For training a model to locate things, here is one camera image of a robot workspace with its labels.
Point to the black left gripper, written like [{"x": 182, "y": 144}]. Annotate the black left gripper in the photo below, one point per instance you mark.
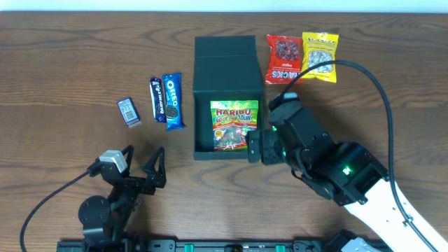
[{"x": 138, "y": 183}]

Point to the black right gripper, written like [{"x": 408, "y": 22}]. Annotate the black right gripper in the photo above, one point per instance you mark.
[{"x": 253, "y": 147}]

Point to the green Haribo gummy bag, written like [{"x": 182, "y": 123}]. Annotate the green Haribo gummy bag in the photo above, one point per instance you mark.
[{"x": 231, "y": 122}]

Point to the small blue mint box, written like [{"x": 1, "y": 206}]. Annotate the small blue mint box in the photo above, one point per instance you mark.
[{"x": 129, "y": 112}]

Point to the dark green gift box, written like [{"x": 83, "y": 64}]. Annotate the dark green gift box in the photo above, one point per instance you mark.
[{"x": 226, "y": 69}]

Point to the purple Dairy Milk bar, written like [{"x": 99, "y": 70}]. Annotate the purple Dairy Milk bar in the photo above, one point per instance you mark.
[{"x": 156, "y": 93}]

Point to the red snack bag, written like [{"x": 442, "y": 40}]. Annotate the red snack bag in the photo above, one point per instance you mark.
[{"x": 285, "y": 59}]

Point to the blue Oreo cookie pack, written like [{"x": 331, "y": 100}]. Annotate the blue Oreo cookie pack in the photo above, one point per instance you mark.
[{"x": 172, "y": 88}]

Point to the yellow nut snack bag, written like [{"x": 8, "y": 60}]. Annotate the yellow nut snack bag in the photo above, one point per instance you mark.
[{"x": 318, "y": 48}]

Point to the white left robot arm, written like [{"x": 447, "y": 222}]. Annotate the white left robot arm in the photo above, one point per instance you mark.
[{"x": 104, "y": 219}]

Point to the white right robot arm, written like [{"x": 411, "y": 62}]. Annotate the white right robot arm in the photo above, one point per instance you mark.
[{"x": 344, "y": 172}]

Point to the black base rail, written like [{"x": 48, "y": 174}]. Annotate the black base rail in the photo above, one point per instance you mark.
[{"x": 169, "y": 245}]

